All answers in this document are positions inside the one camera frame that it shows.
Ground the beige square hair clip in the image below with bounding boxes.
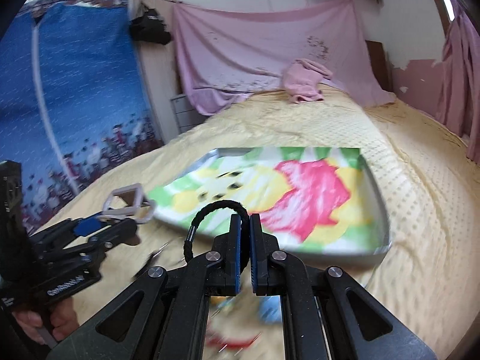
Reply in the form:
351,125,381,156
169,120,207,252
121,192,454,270
99,183,157,224

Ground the black braided hair tie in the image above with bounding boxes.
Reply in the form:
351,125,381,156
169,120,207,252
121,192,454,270
182,199,251,271

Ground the person's left hand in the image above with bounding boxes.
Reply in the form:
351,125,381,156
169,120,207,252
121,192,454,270
12,295,81,346

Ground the blue hair clip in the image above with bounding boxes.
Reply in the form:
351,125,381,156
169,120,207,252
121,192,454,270
258,296,282,324

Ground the metal tray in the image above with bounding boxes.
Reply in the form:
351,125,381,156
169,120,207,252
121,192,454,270
146,146,392,269

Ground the colourful cartoon towel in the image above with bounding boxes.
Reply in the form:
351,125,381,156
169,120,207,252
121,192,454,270
148,147,386,253

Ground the blue patterned wardrobe curtain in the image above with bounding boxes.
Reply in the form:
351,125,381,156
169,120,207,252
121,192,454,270
1,0,162,233

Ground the grey drawer unit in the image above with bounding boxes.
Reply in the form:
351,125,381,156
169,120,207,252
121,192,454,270
170,94,208,133

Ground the pink crumpled cloth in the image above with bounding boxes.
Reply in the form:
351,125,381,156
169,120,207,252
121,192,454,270
282,58,333,103

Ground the wooden wardrobe panel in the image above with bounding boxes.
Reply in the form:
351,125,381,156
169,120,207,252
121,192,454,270
129,0,181,144

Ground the pink hanging sheet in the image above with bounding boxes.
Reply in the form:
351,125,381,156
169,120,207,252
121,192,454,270
173,0,393,116

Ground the black hanging bag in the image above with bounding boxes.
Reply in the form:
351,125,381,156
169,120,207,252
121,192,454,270
128,2,173,46

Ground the dark wooden headboard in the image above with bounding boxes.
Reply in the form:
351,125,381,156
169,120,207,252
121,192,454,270
366,41,393,92

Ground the pink window curtain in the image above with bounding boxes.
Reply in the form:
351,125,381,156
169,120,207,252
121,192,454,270
436,0,479,163

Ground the red string bracelet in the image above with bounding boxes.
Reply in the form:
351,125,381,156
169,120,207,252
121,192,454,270
206,331,264,350

